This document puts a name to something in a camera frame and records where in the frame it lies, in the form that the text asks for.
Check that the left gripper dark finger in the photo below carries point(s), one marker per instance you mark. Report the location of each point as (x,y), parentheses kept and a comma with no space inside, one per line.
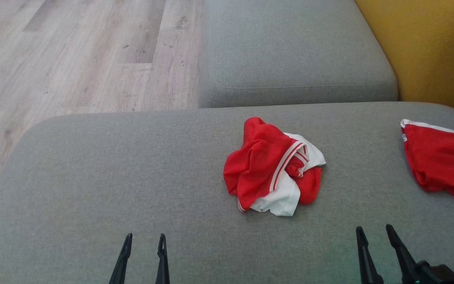
(162,262)
(121,262)

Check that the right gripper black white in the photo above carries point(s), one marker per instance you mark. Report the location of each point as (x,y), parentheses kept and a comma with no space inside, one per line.
(436,274)

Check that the red shorts with white band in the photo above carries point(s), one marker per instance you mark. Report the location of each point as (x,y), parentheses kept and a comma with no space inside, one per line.
(440,161)

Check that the red jersey with white sleeves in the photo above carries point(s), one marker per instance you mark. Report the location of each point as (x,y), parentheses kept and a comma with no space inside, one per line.
(262,165)

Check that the large grey sofa seat cushion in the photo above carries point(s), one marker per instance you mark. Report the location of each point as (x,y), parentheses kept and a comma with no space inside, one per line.
(132,177)

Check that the small grey sofa cushion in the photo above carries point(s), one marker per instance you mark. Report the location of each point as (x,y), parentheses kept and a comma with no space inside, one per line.
(290,47)

